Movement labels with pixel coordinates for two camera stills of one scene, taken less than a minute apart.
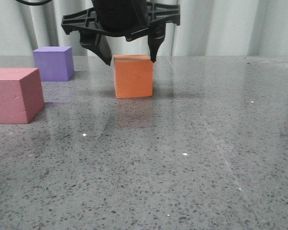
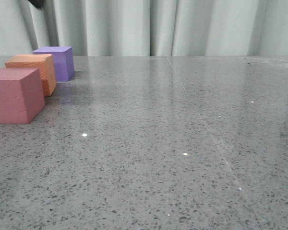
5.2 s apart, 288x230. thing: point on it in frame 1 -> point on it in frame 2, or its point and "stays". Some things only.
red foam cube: x=16 y=95 stays
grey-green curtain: x=207 y=28 stays
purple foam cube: x=56 y=63 stays
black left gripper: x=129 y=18 -> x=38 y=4
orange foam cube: x=133 y=75 -> x=44 y=63
